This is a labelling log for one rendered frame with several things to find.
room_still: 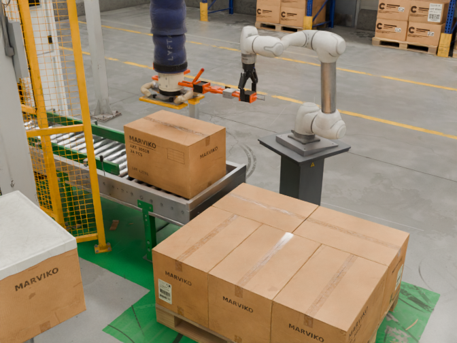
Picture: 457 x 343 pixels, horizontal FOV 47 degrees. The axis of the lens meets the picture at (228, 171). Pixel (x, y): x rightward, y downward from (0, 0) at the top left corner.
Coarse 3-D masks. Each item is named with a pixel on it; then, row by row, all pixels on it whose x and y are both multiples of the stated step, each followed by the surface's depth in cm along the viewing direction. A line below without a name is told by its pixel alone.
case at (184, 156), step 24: (144, 120) 375; (168, 120) 375; (192, 120) 375; (144, 144) 361; (168, 144) 347; (192, 144) 339; (216, 144) 361; (144, 168) 371; (168, 168) 355; (192, 168) 346; (216, 168) 369; (192, 192) 353
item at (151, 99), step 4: (144, 96) 357; (152, 96) 356; (140, 100) 354; (144, 100) 352; (148, 100) 350; (152, 100) 350; (156, 100) 348; (160, 100) 348; (164, 100) 348; (168, 100) 348; (172, 100) 345; (156, 104) 348; (160, 104) 346; (164, 104) 344; (168, 104) 343; (172, 104) 342; (176, 104) 341; (180, 104) 343; (184, 104) 343; (176, 108) 339; (180, 108) 340
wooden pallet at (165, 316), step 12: (396, 300) 338; (156, 312) 324; (168, 312) 317; (384, 312) 317; (168, 324) 322; (180, 324) 322; (192, 324) 308; (192, 336) 313; (204, 336) 313; (216, 336) 313; (372, 336) 299
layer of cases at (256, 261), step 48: (240, 192) 364; (192, 240) 311; (240, 240) 311; (288, 240) 311; (336, 240) 311; (384, 240) 311; (192, 288) 296; (240, 288) 274; (288, 288) 272; (336, 288) 272; (384, 288) 295; (240, 336) 288; (288, 336) 267; (336, 336) 249
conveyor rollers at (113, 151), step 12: (36, 120) 489; (60, 144) 439; (72, 144) 438; (84, 144) 438; (96, 144) 437; (108, 144) 437; (120, 144) 437; (96, 156) 416; (108, 156) 416; (120, 156) 424; (120, 168) 401; (168, 192) 367
